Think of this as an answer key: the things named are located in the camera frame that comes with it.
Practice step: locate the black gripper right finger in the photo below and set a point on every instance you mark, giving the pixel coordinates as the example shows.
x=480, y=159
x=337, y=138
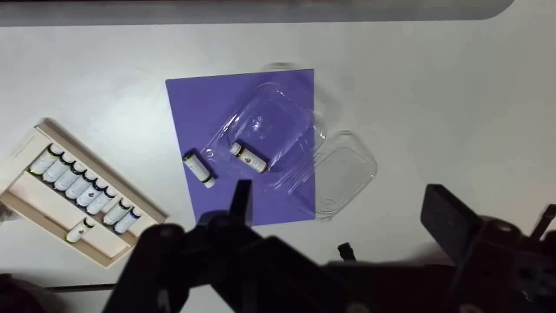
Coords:
x=448, y=221

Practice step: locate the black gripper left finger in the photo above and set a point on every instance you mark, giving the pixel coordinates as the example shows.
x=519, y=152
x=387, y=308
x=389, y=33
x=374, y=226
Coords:
x=241, y=200

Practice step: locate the small white bottle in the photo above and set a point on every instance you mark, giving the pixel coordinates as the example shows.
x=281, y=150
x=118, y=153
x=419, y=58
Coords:
x=248, y=157
x=200, y=171

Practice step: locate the small white bottle in clamshell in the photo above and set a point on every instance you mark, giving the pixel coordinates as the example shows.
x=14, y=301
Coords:
x=248, y=157

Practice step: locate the lone bottle in lower compartment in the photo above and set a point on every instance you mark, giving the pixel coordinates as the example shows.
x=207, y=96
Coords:
x=76, y=232

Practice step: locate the white bottle row in tray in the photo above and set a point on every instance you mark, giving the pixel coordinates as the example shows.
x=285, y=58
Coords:
x=82, y=188

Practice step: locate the wooden compartment tray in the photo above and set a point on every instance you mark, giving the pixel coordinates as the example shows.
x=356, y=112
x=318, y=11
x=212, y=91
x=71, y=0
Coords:
x=31, y=199

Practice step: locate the clear plastic clamshell container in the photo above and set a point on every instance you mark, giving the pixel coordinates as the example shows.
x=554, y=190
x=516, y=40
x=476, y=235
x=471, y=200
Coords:
x=280, y=117

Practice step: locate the purple paper sheet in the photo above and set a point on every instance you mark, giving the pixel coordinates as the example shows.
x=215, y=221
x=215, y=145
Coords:
x=196, y=105

